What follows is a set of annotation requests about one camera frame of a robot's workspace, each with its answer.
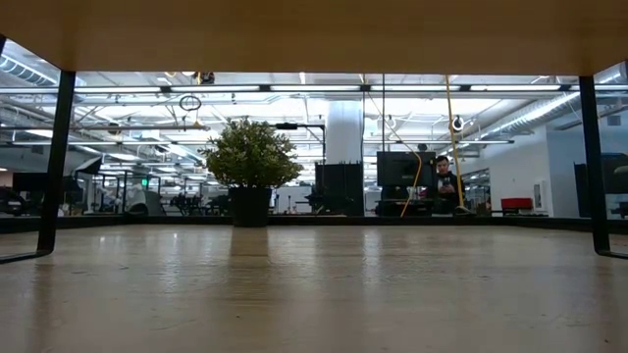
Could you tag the wooden shelf riser black legs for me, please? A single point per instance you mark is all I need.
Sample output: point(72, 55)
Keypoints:
point(314, 34)

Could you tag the black boom camera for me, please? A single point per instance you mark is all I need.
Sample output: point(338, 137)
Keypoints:
point(287, 126)

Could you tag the black cabinet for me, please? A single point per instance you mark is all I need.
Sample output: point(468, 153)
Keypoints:
point(338, 188)

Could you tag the black aluminium frame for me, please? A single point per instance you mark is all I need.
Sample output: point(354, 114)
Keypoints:
point(147, 221)

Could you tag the black softbox lamp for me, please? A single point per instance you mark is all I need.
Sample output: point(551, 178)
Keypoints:
point(89, 166)

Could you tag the person's phone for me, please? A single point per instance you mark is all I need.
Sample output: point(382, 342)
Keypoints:
point(446, 183)

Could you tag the black television screen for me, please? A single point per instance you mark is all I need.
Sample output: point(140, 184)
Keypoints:
point(402, 169)

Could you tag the black television stand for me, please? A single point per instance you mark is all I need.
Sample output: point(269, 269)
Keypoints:
point(392, 208)

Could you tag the white light bar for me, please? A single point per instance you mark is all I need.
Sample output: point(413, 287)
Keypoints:
point(216, 89)

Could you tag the green potted plant black pot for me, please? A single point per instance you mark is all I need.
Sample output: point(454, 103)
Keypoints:
point(250, 157)

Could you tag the white column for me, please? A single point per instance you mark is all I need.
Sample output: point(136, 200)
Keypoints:
point(343, 132)

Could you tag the person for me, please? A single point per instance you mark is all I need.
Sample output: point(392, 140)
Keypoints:
point(444, 193)

